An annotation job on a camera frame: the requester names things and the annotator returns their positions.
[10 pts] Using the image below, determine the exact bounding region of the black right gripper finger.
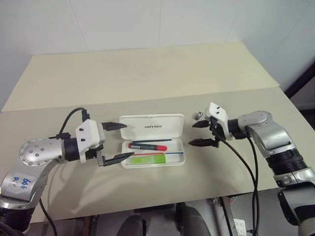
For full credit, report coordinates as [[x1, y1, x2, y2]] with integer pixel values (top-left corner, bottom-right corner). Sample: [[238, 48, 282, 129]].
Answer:
[[191, 119, 211, 129], [188, 138, 216, 148]]

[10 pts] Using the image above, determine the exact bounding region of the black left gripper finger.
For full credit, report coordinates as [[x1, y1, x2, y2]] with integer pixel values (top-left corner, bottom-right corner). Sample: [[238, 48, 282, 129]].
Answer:
[[104, 152, 135, 167], [101, 121, 128, 131]]

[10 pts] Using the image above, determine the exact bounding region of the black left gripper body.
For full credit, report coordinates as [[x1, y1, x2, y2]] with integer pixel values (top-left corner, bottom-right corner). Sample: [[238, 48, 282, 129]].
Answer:
[[85, 144, 108, 167]]

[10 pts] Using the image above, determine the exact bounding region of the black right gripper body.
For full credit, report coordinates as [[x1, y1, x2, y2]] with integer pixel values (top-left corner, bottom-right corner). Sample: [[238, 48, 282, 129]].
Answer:
[[207, 117, 226, 148]]

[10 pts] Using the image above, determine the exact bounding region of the green translucent lead box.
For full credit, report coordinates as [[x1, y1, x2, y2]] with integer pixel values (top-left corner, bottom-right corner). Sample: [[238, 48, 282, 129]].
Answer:
[[129, 154, 166, 165]]

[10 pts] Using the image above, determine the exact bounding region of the black pen with red cap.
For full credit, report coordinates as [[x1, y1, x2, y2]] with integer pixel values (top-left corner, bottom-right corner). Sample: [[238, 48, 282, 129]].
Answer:
[[127, 142, 168, 151]]

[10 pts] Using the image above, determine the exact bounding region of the white Unitree pencil case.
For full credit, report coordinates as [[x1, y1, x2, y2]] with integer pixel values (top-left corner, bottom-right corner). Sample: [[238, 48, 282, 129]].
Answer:
[[119, 113, 187, 170]]

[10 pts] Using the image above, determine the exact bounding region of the cream table sheet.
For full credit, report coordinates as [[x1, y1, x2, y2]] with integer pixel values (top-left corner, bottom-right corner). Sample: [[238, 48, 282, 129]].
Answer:
[[1, 40, 281, 113]]

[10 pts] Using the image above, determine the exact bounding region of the grey rounded shape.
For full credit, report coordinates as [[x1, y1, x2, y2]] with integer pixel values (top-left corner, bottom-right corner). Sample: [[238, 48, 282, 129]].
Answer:
[[115, 213, 153, 236]]

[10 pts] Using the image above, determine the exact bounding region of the dark rounded shape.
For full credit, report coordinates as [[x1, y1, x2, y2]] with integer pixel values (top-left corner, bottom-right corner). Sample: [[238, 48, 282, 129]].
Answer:
[[175, 202, 210, 236]]

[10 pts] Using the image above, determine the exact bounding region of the white paper label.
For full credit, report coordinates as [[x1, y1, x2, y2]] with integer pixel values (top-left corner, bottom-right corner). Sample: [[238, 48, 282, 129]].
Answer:
[[233, 217, 247, 236]]

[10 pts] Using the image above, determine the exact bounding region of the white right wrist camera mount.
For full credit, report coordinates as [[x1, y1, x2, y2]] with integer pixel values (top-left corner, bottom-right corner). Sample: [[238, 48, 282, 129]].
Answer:
[[205, 102, 229, 141]]

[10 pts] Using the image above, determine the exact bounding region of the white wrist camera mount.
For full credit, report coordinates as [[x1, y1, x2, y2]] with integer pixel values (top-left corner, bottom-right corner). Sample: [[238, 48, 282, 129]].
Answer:
[[75, 119, 106, 163], [205, 102, 229, 141]]

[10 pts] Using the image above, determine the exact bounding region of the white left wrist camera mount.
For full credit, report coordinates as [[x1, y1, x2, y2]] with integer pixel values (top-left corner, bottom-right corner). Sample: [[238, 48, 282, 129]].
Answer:
[[75, 119, 106, 163]]

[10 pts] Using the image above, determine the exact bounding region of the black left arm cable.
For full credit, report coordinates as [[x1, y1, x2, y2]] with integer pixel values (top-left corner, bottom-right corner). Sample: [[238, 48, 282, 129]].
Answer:
[[39, 107, 91, 236]]

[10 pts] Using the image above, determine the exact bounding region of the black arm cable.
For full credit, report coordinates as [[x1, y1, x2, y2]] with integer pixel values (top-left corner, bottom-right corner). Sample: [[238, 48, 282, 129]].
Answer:
[[233, 132, 258, 234], [213, 130, 261, 234], [39, 107, 91, 236]]

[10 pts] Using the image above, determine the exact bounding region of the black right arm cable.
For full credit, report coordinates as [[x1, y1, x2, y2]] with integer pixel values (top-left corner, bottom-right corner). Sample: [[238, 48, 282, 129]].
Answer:
[[233, 132, 258, 234], [213, 130, 261, 234]]

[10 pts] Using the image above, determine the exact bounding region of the metal table frame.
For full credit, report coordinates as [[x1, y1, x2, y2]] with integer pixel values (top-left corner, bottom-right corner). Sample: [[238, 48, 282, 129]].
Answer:
[[211, 195, 247, 236]]

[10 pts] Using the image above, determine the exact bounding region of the dark furniture frame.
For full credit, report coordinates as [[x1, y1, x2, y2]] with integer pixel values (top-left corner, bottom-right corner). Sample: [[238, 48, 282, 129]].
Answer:
[[284, 53, 315, 116]]

